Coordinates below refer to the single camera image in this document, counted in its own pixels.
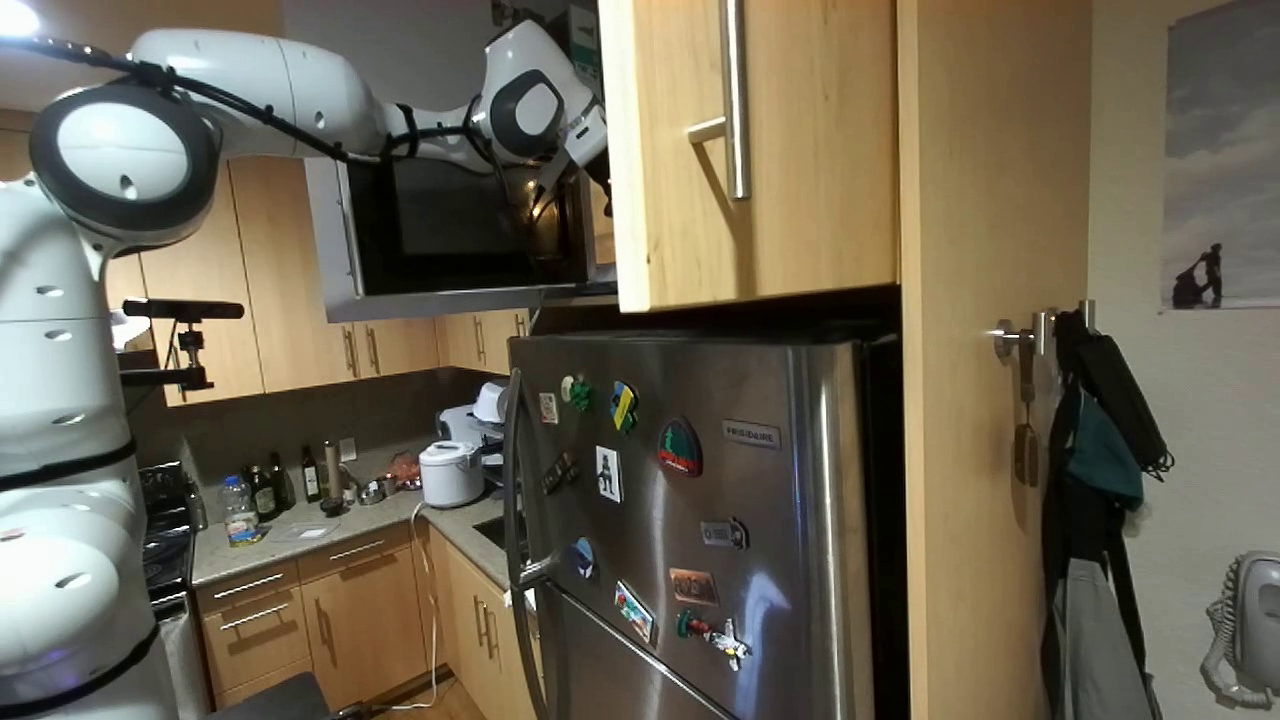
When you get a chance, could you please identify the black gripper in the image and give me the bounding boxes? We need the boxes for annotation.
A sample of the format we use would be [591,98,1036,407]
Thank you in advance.
[561,138,615,215]

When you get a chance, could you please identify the green white box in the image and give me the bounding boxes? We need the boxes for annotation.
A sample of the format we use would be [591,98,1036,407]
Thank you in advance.
[563,4,607,98]

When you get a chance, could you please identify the black microwave oven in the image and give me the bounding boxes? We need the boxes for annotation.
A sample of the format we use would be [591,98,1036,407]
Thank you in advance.
[301,133,624,329]

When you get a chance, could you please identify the stainless steel fridge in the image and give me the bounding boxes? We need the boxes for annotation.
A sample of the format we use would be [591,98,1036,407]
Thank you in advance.
[496,329,914,720]

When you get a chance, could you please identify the wooden cabinet door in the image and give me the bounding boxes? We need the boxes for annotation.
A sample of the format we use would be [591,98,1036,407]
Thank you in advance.
[597,0,901,318]

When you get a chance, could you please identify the green round magnet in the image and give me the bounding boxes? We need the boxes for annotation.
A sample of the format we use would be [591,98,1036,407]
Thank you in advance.
[556,373,602,417]

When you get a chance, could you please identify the yellow blue magnet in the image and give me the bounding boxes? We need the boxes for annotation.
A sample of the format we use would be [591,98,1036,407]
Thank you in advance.
[607,379,646,435]

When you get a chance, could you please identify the white kitchen appliance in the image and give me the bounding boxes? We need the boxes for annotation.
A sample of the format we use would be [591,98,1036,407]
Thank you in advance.
[431,379,514,464]

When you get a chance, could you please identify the red green triangle magnet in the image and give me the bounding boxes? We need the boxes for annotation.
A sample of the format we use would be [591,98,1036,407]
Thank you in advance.
[652,417,708,482]

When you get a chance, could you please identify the white card magnet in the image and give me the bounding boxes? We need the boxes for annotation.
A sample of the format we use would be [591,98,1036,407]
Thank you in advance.
[591,440,629,508]

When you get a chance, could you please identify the dark small magnet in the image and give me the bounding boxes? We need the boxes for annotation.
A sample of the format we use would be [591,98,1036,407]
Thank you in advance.
[541,454,583,501]

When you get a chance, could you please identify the white kettle on counter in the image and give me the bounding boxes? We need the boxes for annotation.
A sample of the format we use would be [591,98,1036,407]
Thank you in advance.
[415,435,494,514]

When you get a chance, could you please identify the wooden upper kitchen cabinets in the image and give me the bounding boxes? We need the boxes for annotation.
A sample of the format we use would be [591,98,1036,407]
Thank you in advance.
[0,113,535,414]

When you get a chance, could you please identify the wooden kitchen cabinets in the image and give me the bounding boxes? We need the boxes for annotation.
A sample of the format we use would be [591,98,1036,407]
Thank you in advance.
[191,522,535,720]
[0,113,535,414]

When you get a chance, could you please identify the dark oblong magnet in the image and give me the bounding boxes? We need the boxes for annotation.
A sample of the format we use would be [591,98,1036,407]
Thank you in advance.
[696,516,751,551]

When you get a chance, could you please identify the tall grey bottle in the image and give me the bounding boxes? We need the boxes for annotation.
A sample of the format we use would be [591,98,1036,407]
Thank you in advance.
[315,435,349,522]

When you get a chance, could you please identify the red orange magnet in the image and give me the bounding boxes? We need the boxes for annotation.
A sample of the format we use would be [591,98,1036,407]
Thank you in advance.
[663,566,720,608]

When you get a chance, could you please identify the dark glass bottle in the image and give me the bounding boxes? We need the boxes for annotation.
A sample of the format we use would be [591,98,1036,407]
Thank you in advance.
[264,449,301,514]
[250,459,281,525]

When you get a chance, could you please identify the photo magnet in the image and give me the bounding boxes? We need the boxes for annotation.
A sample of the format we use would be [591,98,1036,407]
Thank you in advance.
[612,580,659,651]

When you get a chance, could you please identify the clear bottle blue label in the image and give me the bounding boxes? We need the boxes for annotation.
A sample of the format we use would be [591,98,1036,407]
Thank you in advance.
[217,471,264,550]

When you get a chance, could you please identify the white figure magnet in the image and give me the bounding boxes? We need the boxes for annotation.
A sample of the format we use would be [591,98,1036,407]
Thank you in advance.
[713,618,756,678]

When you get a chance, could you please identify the wooden lower kitchen cabinets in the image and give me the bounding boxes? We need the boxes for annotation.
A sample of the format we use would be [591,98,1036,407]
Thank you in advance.
[191,522,535,720]

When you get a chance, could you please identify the black stove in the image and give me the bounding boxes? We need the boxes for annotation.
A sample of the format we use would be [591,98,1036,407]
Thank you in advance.
[138,456,203,600]

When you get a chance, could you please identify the black hanging jacket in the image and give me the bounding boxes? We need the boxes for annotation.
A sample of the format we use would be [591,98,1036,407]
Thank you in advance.
[1036,304,1180,720]

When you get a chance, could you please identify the teal hanging garment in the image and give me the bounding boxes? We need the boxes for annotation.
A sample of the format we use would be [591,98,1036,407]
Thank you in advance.
[1066,393,1148,514]

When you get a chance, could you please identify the grey hanging garment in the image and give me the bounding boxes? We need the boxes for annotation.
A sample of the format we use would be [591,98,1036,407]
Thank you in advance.
[1051,556,1160,720]

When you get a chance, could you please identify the metal cabinet door handle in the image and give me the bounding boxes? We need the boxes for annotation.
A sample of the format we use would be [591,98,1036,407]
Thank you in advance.
[684,0,751,209]

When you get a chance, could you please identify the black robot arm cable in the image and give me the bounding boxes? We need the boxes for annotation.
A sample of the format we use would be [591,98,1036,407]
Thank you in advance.
[0,31,563,204]

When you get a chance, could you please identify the black camera on stand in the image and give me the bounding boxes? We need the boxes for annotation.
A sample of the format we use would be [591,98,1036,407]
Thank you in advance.
[118,295,250,402]

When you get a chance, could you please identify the grey wall picture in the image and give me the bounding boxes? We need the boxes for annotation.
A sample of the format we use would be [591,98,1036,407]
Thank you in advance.
[1160,0,1280,318]

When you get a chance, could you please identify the white wall phone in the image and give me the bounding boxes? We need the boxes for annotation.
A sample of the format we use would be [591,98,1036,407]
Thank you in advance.
[1198,550,1280,713]

